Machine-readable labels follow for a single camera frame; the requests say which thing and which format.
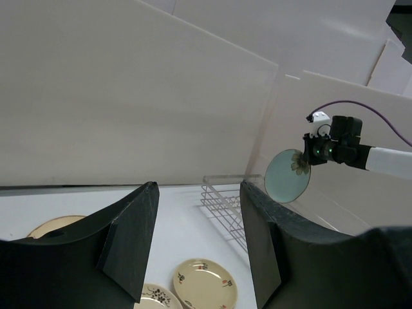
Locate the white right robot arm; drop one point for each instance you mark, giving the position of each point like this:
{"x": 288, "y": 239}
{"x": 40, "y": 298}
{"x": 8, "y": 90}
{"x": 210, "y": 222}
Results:
{"x": 338, "y": 139}

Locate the cream plate with black blot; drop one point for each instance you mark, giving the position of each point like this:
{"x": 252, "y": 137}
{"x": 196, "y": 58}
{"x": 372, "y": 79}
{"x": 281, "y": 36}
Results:
{"x": 157, "y": 297}

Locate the wire dish rack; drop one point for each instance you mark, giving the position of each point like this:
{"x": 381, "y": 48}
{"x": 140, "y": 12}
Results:
{"x": 221, "y": 198}

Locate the cream plate with small motifs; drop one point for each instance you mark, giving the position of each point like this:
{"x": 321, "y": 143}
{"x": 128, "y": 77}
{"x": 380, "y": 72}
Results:
{"x": 202, "y": 283}

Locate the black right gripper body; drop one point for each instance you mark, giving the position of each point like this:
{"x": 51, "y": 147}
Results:
{"x": 317, "y": 150}

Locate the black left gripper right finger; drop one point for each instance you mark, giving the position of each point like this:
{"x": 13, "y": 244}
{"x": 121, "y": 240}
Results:
{"x": 296, "y": 263}

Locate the beige plate with bird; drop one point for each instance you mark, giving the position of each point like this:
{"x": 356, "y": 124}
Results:
{"x": 54, "y": 224}

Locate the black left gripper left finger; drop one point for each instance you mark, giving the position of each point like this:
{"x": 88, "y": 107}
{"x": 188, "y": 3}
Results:
{"x": 99, "y": 261}

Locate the teal plate with flower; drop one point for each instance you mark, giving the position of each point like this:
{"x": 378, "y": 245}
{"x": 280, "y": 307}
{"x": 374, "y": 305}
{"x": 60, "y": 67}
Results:
{"x": 287, "y": 176}

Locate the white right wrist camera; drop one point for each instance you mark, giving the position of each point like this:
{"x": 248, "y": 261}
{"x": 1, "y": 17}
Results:
{"x": 320, "y": 124}

